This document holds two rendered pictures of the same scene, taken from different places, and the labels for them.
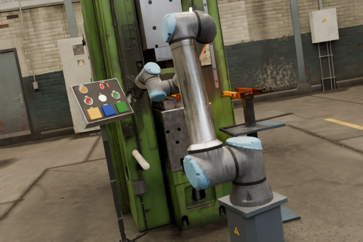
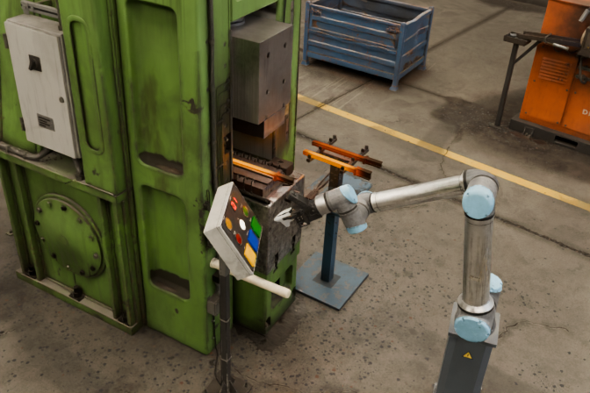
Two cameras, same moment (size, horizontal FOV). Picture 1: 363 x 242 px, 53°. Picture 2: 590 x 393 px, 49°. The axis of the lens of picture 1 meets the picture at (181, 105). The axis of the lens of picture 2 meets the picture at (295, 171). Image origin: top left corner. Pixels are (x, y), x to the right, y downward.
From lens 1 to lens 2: 259 cm
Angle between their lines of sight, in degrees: 50
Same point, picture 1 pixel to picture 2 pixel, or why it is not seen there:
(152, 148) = not seen: hidden behind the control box
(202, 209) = (281, 301)
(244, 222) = (485, 349)
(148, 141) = not seen: hidden behind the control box
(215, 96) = (284, 152)
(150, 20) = (265, 82)
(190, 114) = (482, 282)
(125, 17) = (221, 72)
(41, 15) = not seen: outside the picture
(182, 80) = (483, 253)
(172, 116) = (276, 209)
